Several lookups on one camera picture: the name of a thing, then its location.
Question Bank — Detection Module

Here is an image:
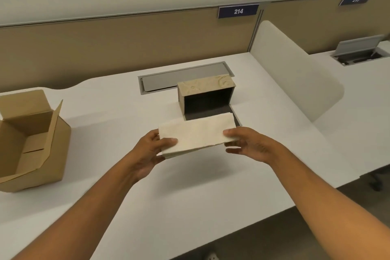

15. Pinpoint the open grey desk cable flap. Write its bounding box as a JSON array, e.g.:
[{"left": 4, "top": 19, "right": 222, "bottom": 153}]
[{"left": 331, "top": 35, "right": 390, "bottom": 66}]

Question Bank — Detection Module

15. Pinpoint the person's left hand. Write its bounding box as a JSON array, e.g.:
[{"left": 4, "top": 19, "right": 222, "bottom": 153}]
[{"left": 129, "top": 129, "right": 179, "bottom": 182}]

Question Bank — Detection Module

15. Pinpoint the white desk divider panel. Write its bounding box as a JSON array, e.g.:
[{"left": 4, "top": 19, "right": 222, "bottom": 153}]
[{"left": 249, "top": 20, "right": 345, "bottom": 123}]

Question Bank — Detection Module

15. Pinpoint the stack of white paper tissues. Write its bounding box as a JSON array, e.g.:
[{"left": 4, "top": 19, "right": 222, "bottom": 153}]
[{"left": 158, "top": 113, "right": 240, "bottom": 160}]

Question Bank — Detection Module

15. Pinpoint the person's right forearm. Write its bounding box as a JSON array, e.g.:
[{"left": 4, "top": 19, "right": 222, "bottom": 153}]
[{"left": 270, "top": 146, "right": 390, "bottom": 260}]

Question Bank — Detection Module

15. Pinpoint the open brown cardboard box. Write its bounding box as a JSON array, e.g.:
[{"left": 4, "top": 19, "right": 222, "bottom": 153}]
[{"left": 0, "top": 89, "right": 72, "bottom": 193}]

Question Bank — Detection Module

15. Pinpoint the person's right hand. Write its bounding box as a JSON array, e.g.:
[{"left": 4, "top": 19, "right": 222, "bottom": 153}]
[{"left": 223, "top": 127, "right": 284, "bottom": 166}]

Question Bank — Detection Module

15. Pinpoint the wide beige partition panel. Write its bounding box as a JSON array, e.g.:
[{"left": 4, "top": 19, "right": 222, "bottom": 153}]
[{"left": 0, "top": 6, "right": 259, "bottom": 93}]

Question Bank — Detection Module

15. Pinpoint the person's left forearm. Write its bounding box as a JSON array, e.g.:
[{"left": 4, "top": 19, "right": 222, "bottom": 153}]
[{"left": 11, "top": 153, "right": 141, "bottom": 260}]

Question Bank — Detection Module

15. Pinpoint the narrow beige partition panel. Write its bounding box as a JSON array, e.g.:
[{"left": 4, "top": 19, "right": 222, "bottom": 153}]
[{"left": 262, "top": 0, "right": 390, "bottom": 55}]

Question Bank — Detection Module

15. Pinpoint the beige wooden tissue box cover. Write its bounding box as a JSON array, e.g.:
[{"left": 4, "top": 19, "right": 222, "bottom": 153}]
[{"left": 178, "top": 75, "right": 237, "bottom": 116}]

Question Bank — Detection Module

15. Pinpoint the closed grey desk cable flap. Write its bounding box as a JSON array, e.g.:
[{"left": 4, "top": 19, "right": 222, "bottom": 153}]
[{"left": 138, "top": 61, "right": 235, "bottom": 95}]

